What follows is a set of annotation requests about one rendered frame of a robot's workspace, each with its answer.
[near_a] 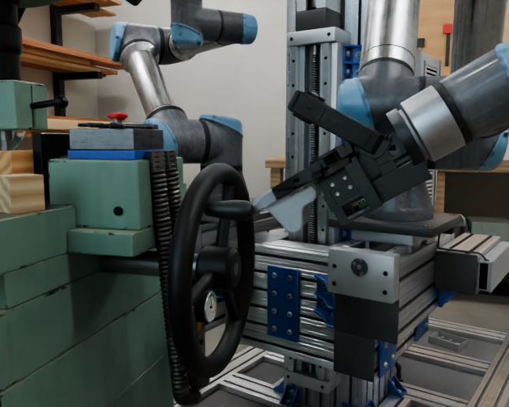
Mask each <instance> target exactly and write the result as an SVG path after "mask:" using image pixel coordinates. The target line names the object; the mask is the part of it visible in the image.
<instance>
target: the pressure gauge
mask: <svg viewBox="0 0 509 407"><path fill-rule="evenodd" d="M210 296H211V297H210ZM211 301H212V304H211ZM210 306H212V308H210ZM194 307H195V308H194V310H195V315H196V316H195V319H196V328H197V329H196V330H197V331H201V330H202V322H205V323H209V324H210V323H211V322H212V321H213V319H214V317H215V315H216V310H217V296H216V293H215V292H214V291H206V292H205V293H204V294H203V295H202V296H201V297H200V298H199V299H198V301H197V302H196V303H195V304H194Z"/></svg>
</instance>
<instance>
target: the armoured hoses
mask: <svg viewBox="0 0 509 407"><path fill-rule="evenodd" d="M145 159H147V160H149V164H150V167H149V168H150V173H151V176H150V178H151V184H152V185H151V188H152V191H151V192H152V198H153V200H152V203H153V208H154V209H153V213H154V215H153V217H154V222H155V223H154V227H155V228H154V231H155V234H154V235H155V236H156V237H155V240H156V245H157V246H156V249H157V255H158V256H157V258H158V264H159V265H158V268H159V270H158V272H159V273H160V274H159V277H160V279H159V280H160V282H161V283H160V286H161V291H162V293H161V294H162V304H163V306H162V308H163V309H164V310H163V313H164V315H163V316H164V318H165V319H164V322H165V327H166V328H165V331H166V340H167V341H166V344H167V348H168V350H167V351H168V353H169V354H168V357H169V358H168V359H169V365H170V378H171V383H172V384H171V387H172V392H173V396H174V399H175V401H176V402H177V403H178V405H194V404H195V403H198V402H199V401H201V392H200V391H199V390H198V388H203V387H206V386H207V385H208V384H209V381H210V379H201V378H197V377H195V376H193V375H192V374H190V373H189V372H188V371H187V370H186V368H185V367H184V366H183V365H182V364H181V362H180V360H179V357H178V355H177V353H176V350H175V347H174V344H173V341H172V337H171V333H170V325H169V319H168V310H167V271H168V262H169V255H170V244H171V239H172V235H173V232H174V227H175V222H176V218H177V215H178V213H179V209H180V206H181V202H182V200H181V199H180V198H181V197H182V196H181V195H180V193H181V190H180V187H181V186H180V185H179V184H180V181H179V176H178V175H179V172H178V169H179V168H178V163H177V160H178V159H177V154H176V150H175V149H168V150H154V151H147V152H145ZM194 308H195V307H194V306H193V307H192V311H193V319H194V325H195V330H196V329H197V328H196V319H195V316H196V315H195V310H194ZM196 336H197V337H198V335H197V330H196ZM189 386H190V387H191V388H189Z"/></svg>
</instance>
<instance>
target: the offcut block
mask: <svg viewBox="0 0 509 407"><path fill-rule="evenodd" d="M43 210H45V203H44V176H43V175H42V174H2V175H0V212H3V213H9V214H16V213H24V212H36V211H43Z"/></svg>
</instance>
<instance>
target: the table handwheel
mask: <svg viewBox="0 0 509 407"><path fill-rule="evenodd" d="M220 183H221V184H223V192H222V200H221V201H226V200H247V201H249V202H250V197H249V194H248V191H247V189H246V185H245V183H244V182H243V180H242V177H241V176H240V174H239V173H238V172H237V171H236V170H235V169H234V168H233V167H232V166H230V165H227V164H225V163H214V164H211V165H209V166H206V167H205V168H204V169H202V170H201V171H200V172H199V173H198V174H197V175H196V177H195V178H194V180H193V181H192V183H191V185H190V186H189V188H188V189H187V192H186V194H185V196H184V198H183V201H182V203H181V206H180V209H179V213H178V215H177V218H176V222H175V227H174V232H173V235H172V239H171V244H170V255H169V262H168V271H167V310H168V319H169V325H170V333H171V337H172V341H173V344H174V347H175V350H176V353H177V355H178V357H179V360H180V362H181V364H182V365H183V366H184V367H185V368H186V370H187V371H188V372H189V373H190V374H192V375H193V376H195V377H197V378H201V379H209V378H213V377H214V376H217V375H218V374H220V373H221V372H222V371H223V370H224V369H225V368H226V367H227V365H228V364H229V362H230V361H231V359H232V358H233V356H234V354H235V352H236V350H237V348H238V345H239V342H240V341H241V338H242V334H243V330H244V328H245V324H246V319H247V316H248V312H249V307H250V299H251V294H252V287H253V280H254V271H255V227H254V219H253V217H251V218H250V219H249V220H236V225H237V234H238V250H236V249H235V248H234V247H228V244H229V227H230V220H226V219H221V218H220V219H219V225H218V230H217V239H216V245H215V246H210V245H207V246H205V247H204V248H203V249H202V250H201V251H200V252H199V253H198V254H195V248H196V239H197V235H198V231H199V227H200V222H201V218H202V215H203V213H204V209H205V207H206V204H207V202H208V199H209V197H210V195H211V194H212V192H213V190H214V189H215V187H216V186H217V185H218V184H220ZM157 256H158V255H157V251H151V250H147V251H145V252H144V253H141V254H138V255H136V256H134V257H121V256H110V255H101V258H100V266H101V269H102V270H103V272H106V273H117V274H126V275H146V276H157V277H159V274H160V273H159V272H158V270H159V268H158V265H159V264H158V258H157ZM193 279H196V280H197V283H196V284H195V286H194V287H193V286H192V280H193ZM233 289H235V290H234V294H233ZM207 290H217V291H221V294H222V296H223V299H224V301H225V305H226V308H227V311H228V314H229V319H228V321H227V324H226V327H225V331H224V333H223V335H222V337H221V340H220V341H219V343H218V345H217V347H216V349H215V350H214V351H213V352H212V353H211V354H210V355H209V356H205V355H204V353H203V352H202V350H201V349H200V345H199V343H198V340H197V336H196V330H195V325H194V319H193V311H192V307H193V306H194V304H195V303H196V302H197V301H198V299H199V298H200V297H201V296H202V295H203V294H204V293H205V292H206V291H207Z"/></svg>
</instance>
